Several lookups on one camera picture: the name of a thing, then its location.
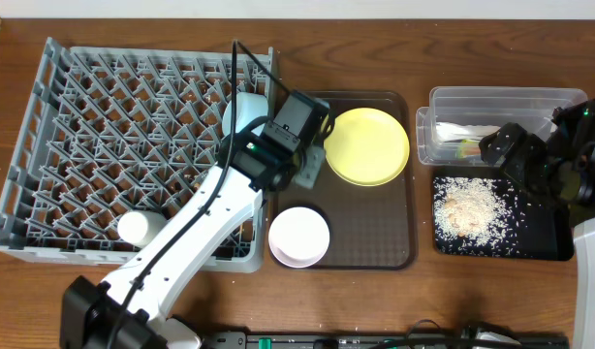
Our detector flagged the green orange snack wrapper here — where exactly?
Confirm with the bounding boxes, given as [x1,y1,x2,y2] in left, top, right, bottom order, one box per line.
[455,140,481,161]

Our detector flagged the white tissue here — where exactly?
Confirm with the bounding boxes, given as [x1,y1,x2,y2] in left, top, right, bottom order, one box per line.
[435,122,499,143]

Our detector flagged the rice and food scraps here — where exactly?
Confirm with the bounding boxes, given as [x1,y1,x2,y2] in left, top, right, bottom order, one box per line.
[433,176,519,256]

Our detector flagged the light blue bowl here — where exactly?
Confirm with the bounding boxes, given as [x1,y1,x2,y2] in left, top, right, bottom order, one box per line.
[221,92,269,137]

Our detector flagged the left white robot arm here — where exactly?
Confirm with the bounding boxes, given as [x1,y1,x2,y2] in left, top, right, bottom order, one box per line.
[59,90,331,349]

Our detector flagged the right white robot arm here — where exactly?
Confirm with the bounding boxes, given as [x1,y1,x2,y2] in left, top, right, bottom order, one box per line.
[479,98,595,348]

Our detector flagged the black waste tray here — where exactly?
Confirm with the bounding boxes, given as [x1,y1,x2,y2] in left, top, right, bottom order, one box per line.
[432,167,574,261]

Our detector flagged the clear plastic waste bin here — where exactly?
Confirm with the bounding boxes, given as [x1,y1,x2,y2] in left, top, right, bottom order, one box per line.
[416,86,587,167]

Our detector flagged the yellow plate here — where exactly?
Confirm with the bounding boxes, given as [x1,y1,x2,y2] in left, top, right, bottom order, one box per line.
[324,108,410,186]

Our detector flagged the pink plate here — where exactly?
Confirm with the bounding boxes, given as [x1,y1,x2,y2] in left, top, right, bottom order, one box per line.
[268,206,330,269]

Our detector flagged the dark brown serving tray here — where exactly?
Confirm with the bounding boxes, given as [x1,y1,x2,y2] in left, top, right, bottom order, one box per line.
[272,91,417,270]

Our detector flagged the grey plastic dish rack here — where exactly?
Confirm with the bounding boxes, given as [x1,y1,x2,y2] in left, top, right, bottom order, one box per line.
[0,39,277,266]

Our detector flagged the left black cable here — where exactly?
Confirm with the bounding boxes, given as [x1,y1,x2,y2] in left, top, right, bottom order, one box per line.
[106,39,298,349]

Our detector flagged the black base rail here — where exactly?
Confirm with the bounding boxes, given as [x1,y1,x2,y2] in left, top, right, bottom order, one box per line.
[202,319,570,349]

